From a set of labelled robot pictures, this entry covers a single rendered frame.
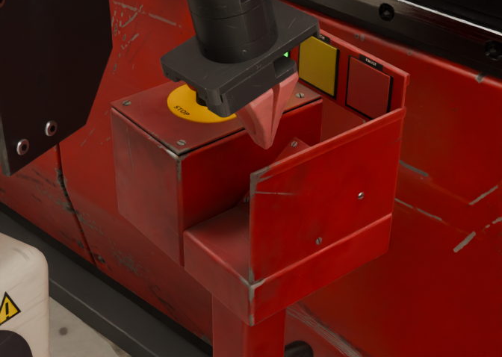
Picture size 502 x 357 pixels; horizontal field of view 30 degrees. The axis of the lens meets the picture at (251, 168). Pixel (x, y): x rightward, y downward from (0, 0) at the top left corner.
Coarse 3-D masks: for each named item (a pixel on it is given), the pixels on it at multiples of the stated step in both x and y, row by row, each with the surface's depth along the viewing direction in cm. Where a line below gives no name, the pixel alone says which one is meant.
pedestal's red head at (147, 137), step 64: (384, 64) 75; (128, 128) 80; (192, 128) 78; (320, 128) 85; (384, 128) 75; (128, 192) 84; (192, 192) 78; (256, 192) 68; (320, 192) 73; (384, 192) 79; (192, 256) 79; (256, 256) 72; (320, 256) 77; (256, 320) 75
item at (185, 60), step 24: (192, 0) 62; (216, 0) 61; (240, 0) 61; (264, 0) 63; (216, 24) 63; (240, 24) 63; (264, 24) 64; (288, 24) 67; (312, 24) 66; (192, 48) 67; (216, 48) 64; (240, 48) 64; (264, 48) 65; (288, 48) 66; (168, 72) 66; (192, 72) 65; (216, 72) 64; (240, 72) 64; (216, 96) 63
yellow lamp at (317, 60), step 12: (300, 48) 82; (312, 48) 81; (324, 48) 80; (300, 60) 83; (312, 60) 82; (324, 60) 80; (300, 72) 83; (312, 72) 82; (324, 72) 81; (324, 84) 81
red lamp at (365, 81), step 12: (360, 72) 77; (372, 72) 76; (348, 84) 79; (360, 84) 78; (372, 84) 76; (384, 84) 75; (348, 96) 79; (360, 96) 78; (372, 96) 77; (384, 96) 76; (360, 108) 79; (372, 108) 77; (384, 108) 76
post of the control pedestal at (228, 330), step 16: (224, 320) 90; (240, 320) 87; (272, 320) 90; (224, 336) 91; (240, 336) 88; (256, 336) 89; (272, 336) 91; (224, 352) 92; (240, 352) 90; (256, 352) 90; (272, 352) 92
